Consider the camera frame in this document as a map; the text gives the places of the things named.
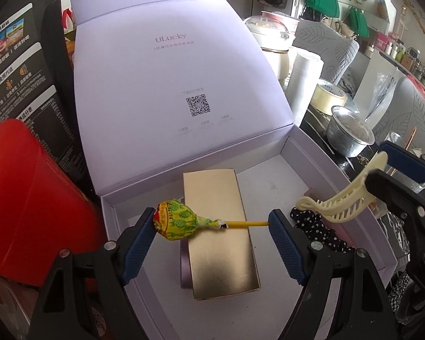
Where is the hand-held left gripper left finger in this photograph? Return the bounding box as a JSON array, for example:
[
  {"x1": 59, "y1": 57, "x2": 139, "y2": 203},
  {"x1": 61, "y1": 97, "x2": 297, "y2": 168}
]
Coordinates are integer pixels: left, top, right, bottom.
[{"x1": 28, "y1": 207, "x2": 157, "y2": 340}]

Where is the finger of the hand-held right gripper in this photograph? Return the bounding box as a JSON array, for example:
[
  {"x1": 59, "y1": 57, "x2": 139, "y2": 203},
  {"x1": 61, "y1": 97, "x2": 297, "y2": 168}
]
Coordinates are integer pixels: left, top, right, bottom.
[
  {"x1": 380, "y1": 141, "x2": 425, "y2": 185},
  {"x1": 366, "y1": 169, "x2": 425, "y2": 220}
]

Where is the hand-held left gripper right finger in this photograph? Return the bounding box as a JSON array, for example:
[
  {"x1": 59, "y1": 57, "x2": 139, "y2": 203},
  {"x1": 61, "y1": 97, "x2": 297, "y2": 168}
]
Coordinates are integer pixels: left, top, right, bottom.
[{"x1": 268, "y1": 210, "x2": 397, "y2": 340}]

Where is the yellow lollipop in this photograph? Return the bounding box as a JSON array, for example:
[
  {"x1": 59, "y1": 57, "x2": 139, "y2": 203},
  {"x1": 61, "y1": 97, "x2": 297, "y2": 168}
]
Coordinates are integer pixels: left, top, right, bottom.
[{"x1": 152, "y1": 200, "x2": 270, "y2": 241}]

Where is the cream hair clip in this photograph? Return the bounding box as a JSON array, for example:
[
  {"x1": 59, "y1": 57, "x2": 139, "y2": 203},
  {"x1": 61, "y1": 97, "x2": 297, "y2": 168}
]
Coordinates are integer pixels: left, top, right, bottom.
[{"x1": 296, "y1": 152, "x2": 390, "y2": 222}]

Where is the gold cardboard box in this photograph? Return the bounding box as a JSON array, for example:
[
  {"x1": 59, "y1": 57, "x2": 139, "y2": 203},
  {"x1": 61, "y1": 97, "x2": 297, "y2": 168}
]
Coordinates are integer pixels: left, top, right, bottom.
[{"x1": 180, "y1": 169, "x2": 261, "y2": 301}]

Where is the lavender gift box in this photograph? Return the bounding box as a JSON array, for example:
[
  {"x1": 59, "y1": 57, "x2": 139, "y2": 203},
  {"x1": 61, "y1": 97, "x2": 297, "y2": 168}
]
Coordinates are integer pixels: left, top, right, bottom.
[{"x1": 69, "y1": 0, "x2": 399, "y2": 340}]

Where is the black white checked scrunchie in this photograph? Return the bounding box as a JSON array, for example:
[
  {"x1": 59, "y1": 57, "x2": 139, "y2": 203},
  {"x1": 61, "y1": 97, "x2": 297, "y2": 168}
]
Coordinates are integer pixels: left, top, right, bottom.
[{"x1": 389, "y1": 272, "x2": 412, "y2": 314}]

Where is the black polka-dot scrunchie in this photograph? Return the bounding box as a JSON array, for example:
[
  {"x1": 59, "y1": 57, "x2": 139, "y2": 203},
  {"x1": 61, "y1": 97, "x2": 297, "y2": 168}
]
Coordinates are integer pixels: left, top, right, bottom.
[{"x1": 290, "y1": 208, "x2": 355, "y2": 253}]

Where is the grey leaf-pattern chair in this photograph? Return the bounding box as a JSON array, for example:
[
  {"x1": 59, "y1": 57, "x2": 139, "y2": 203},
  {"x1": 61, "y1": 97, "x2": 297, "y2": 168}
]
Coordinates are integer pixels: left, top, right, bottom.
[
  {"x1": 371, "y1": 76, "x2": 425, "y2": 151},
  {"x1": 292, "y1": 19, "x2": 361, "y2": 86}
]

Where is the metal bowl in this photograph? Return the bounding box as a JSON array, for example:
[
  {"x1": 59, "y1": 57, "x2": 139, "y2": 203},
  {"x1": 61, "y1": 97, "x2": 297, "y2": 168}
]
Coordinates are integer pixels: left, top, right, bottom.
[{"x1": 325, "y1": 105, "x2": 376, "y2": 158}]

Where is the clear plastic bag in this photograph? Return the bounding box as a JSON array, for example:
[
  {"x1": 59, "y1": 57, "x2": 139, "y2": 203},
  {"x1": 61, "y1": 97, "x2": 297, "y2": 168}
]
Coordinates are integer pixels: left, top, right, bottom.
[{"x1": 366, "y1": 73, "x2": 400, "y2": 122}]

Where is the clear tape roll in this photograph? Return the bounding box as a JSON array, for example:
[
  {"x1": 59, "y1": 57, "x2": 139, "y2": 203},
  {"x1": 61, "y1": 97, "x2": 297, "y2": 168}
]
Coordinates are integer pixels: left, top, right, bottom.
[{"x1": 311, "y1": 81, "x2": 348, "y2": 116}]

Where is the row of bottles on shelf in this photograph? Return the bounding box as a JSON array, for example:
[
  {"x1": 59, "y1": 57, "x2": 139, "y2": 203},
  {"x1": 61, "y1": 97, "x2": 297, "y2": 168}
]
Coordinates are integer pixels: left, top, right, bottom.
[{"x1": 365, "y1": 32, "x2": 425, "y2": 94}]

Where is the red canister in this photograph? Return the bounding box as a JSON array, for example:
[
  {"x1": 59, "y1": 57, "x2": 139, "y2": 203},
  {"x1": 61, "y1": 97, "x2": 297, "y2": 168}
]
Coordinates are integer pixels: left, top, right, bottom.
[{"x1": 0, "y1": 118, "x2": 109, "y2": 287}]

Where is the white plastic bag roll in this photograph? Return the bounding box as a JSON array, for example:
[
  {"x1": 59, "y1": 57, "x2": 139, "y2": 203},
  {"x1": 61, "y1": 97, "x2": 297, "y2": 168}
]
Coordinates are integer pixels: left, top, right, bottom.
[{"x1": 286, "y1": 52, "x2": 324, "y2": 127}]

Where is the cream mini cooker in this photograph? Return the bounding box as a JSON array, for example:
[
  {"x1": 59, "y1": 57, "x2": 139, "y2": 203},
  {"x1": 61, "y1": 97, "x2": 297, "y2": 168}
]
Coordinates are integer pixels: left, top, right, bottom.
[{"x1": 244, "y1": 16, "x2": 293, "y2": 79}]

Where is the black oat bag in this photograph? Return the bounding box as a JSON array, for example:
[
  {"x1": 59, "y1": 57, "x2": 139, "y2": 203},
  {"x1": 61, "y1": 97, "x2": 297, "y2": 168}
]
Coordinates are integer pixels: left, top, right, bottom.
[{"x1": 0, "y1": 0, "x2": 91, "y2": 199}]

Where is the red bag handle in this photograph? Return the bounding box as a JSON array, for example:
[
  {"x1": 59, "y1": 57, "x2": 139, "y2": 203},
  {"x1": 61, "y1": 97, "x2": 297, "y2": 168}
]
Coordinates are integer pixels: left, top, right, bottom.
[{"x1": 61, "y1": 6, "x2": 78, "y2": 32}]

